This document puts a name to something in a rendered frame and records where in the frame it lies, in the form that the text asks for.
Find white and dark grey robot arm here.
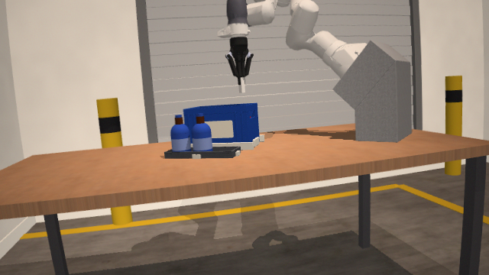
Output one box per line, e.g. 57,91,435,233
217,0,367,79

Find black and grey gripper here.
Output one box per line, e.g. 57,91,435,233
225,37,254,93

